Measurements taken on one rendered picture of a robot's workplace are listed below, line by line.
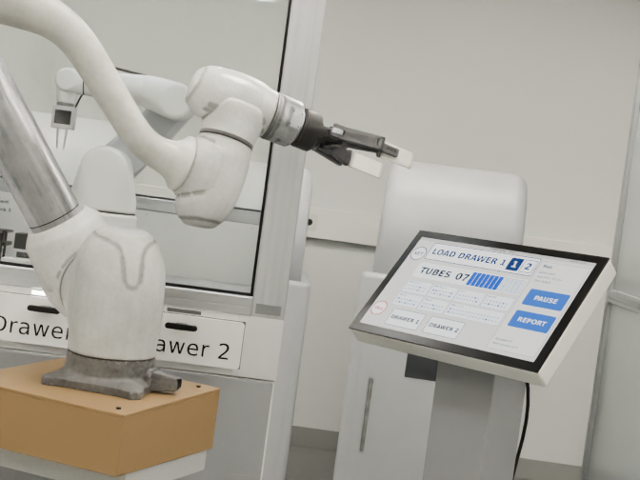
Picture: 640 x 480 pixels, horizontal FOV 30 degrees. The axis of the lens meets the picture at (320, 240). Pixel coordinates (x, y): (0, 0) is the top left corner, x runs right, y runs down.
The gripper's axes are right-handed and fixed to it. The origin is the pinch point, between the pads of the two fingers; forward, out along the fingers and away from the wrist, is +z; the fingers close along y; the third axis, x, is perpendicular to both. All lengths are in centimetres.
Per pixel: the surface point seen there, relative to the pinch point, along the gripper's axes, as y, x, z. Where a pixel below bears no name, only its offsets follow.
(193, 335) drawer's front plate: -65, -37, -10
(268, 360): -62, -37, 8
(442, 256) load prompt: -35.6, -4.7, 32.1
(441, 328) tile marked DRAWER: -21.8, -22.6, 29.9
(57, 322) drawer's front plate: -75, -43, -39
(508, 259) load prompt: -20.3, -3.7, 40.2
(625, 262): -163, 49, 164
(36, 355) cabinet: -79, -51, -41
